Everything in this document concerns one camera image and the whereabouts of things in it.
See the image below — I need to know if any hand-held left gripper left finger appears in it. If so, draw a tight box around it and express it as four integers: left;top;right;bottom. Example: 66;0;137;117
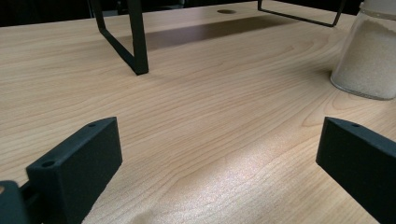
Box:
25;117;123;224

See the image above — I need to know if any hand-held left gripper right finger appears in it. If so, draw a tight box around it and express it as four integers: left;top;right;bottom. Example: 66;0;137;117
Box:
316;117;396;224

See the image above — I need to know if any glass jar of white granules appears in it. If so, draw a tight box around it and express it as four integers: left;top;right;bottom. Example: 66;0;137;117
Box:
330;0;396;101

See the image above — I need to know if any black metal stand frame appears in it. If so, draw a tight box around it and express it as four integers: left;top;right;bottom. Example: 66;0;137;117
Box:
89;0;149;76
257;0;347;28

